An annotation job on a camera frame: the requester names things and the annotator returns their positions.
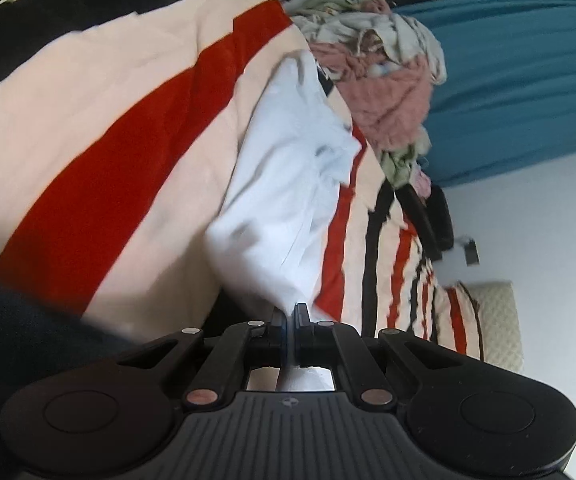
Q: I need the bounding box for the white t-shirt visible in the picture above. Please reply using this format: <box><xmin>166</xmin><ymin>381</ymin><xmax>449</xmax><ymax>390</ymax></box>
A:
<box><xmin>203</xmin><ymin>49</ymin><xmax>364</xmax><ymax>394</ymax></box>

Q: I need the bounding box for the pile of clothes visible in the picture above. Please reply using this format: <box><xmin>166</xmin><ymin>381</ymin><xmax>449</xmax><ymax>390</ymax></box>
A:
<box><xmin>291</xmin><ymin>0</ymin><xmax>447</xmax><ymax>200</ymax></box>

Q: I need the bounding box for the black armchair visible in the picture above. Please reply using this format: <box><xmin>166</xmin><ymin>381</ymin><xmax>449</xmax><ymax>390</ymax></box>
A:
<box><xmin>395</xmin><ymin>184</ymin><xmax>455</xmax><ymax>261</ymax></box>

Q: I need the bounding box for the cream quilted headboard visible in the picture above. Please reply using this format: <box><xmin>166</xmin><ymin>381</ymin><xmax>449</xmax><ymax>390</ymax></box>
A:
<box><xmin>464</xmin><ymin>282</ymin><xmax>524</xmax><ymax>374</ymax></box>

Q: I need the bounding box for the dark blue trouser leg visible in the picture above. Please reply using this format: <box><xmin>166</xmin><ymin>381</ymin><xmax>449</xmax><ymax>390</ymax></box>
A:
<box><xmin>0</xmin><ymin>287</ymin><xmax>136</xmax><ymax>479</ymax></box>

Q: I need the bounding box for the striped fleece blanket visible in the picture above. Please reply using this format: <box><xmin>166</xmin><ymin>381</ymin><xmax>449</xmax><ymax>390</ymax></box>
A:
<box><xmin>0</xmin><ymin>0</ymin><xmax>484</xmax><ymax>361</ymax></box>

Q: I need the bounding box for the right blue curtain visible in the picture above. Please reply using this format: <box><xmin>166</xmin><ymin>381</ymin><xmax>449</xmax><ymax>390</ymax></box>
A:
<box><xmin>395</xmin><ymin>0</ymin><xmax>576</xmax><ymax>188</ymax></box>

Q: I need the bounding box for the wall power socket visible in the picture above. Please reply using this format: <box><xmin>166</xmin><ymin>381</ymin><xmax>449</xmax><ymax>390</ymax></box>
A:
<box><xmin>459</xmin><ymin>236</ymin><xmax>480</xmax><ymax>266</ymax></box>

